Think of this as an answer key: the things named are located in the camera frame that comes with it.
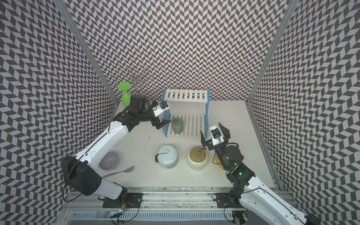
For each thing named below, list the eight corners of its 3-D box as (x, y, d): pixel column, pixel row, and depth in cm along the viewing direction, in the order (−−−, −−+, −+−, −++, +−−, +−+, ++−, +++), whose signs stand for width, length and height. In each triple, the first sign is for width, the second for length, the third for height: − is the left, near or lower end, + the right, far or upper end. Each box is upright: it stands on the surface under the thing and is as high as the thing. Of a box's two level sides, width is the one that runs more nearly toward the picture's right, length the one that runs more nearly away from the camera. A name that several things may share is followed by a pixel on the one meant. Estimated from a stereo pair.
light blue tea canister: (157, 164, 87) (153, 156, 77) (167, 149, 93) (165, 141, 83) (171, 172, 83) (169, 165, 74) (180, 157, 89) (180, 149, 80)
